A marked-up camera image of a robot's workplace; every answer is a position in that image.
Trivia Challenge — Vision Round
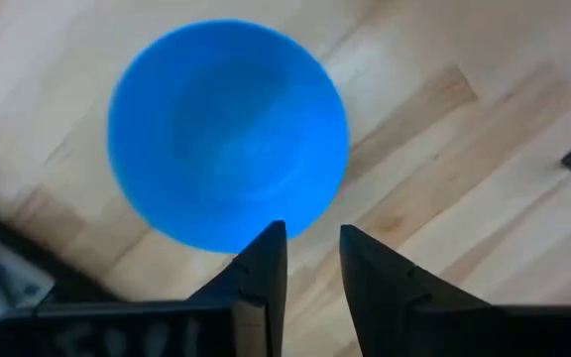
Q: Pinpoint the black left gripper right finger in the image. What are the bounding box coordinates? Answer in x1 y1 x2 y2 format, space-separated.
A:
339 224 571 357

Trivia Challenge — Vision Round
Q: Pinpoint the blue mini bowl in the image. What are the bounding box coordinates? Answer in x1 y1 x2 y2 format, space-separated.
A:
106 19 351 254

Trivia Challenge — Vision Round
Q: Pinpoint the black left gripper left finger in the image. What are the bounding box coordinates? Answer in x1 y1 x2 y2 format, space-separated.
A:
0 220 287 357

